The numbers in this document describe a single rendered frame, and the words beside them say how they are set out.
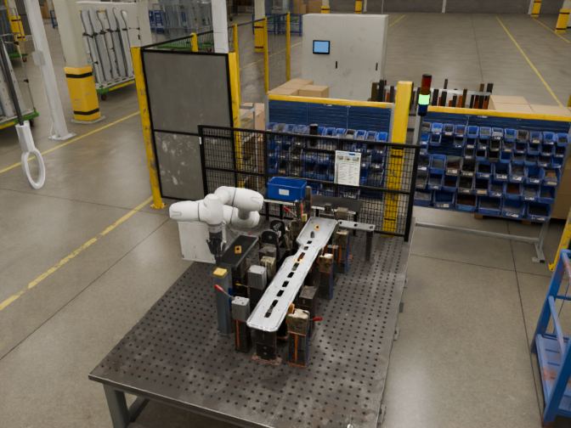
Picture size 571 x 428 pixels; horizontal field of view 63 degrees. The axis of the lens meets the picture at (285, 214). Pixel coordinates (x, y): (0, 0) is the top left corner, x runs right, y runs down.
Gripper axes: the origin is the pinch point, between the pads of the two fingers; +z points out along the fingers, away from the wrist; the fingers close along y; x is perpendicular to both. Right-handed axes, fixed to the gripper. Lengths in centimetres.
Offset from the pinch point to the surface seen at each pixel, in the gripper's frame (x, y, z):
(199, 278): 47, -43, 54
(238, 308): -12.9, 17.4, 21.4
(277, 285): 18.2, 29.8, 24.1
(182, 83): 263, -172, -38
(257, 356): -14, 29, 53
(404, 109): 155, 84, -56
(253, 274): 12.5, 16.6, 14.9
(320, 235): 87, 39, 24
